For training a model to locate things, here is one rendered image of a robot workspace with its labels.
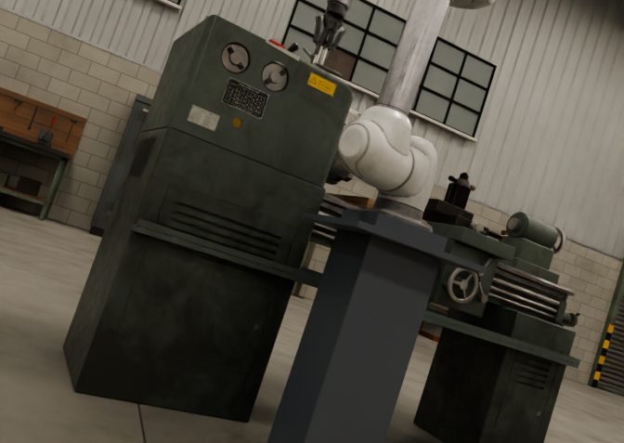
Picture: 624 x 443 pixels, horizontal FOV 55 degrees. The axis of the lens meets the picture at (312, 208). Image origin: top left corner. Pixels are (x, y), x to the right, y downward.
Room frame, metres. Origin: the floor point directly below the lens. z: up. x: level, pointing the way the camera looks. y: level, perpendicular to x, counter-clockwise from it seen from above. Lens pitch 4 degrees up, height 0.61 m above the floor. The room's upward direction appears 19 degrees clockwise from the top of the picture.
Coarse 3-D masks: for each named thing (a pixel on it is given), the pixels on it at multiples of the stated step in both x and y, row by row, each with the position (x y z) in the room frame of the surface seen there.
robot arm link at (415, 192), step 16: (416, 144) 1.82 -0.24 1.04; (432, 144) 1.87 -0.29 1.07; (416, 160) 1.78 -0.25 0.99; (432, 160) 1.83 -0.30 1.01; (416, 176) 1.79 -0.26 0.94; (432, 176) 1.84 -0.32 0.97; (384, 192) 1.83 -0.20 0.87; (400, 192) 1.80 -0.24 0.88; (416, 192) 1.81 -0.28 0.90; (416, 208) 1.83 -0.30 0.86
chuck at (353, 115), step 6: (348, 114) 2.31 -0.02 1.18; (354, 114) 2.34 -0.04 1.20; (360, 114) 2.39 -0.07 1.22; (354, 120) 2.31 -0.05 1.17; (336, 162) 2.30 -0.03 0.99; (342, 162) 2.31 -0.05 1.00; (330, 168) 2.32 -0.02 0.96; (336, 168) 2.33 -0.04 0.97; (342, 168) 2.33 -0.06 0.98; (330, 174) 2.35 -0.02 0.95; (336, 174) 2.35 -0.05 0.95; (342, 174) 2.35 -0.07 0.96; (348, 174) 2.35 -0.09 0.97; (330, 180) 2.40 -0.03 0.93
